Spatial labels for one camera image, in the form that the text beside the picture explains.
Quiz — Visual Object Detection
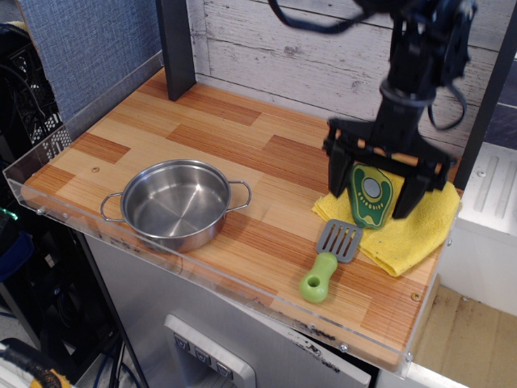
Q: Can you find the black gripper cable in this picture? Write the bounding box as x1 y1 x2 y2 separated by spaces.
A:
426 80 469 131

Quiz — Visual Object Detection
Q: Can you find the yellow folded towel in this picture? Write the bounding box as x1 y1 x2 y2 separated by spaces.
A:
311 173 461 278

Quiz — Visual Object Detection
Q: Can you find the dark grey post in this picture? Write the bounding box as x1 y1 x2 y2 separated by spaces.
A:
453 6 516 191
156 0 196 101

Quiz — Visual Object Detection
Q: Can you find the white toy sink unit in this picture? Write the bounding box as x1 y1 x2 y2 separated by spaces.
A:
437 143 516 315

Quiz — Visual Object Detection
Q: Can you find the small stainless steel pot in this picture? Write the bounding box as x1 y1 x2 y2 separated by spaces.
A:
100 159 252 252

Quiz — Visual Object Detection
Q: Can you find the grey spatula with green handle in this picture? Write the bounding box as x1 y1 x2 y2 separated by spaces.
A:
299 219 363 303

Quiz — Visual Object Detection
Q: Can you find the black plastic crate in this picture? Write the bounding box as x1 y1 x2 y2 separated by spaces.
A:
0 23 64 146

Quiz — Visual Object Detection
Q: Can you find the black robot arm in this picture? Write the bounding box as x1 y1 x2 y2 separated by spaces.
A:
323 1 477 219

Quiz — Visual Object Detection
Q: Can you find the green toy pepper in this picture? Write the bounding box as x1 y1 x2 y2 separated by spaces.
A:
349 163 393 229

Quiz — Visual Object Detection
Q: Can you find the dark grey left post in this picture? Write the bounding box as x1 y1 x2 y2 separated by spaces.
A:
156 0 196 101

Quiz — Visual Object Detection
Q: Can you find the dark grey right post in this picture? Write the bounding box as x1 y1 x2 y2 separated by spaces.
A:
453 6 516 191

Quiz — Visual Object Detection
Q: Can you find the clear acrylic table guard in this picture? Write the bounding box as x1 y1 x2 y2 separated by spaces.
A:
7 72 439 387

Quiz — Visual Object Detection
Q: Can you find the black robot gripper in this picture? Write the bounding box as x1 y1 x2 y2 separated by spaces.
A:
323 82 455 219

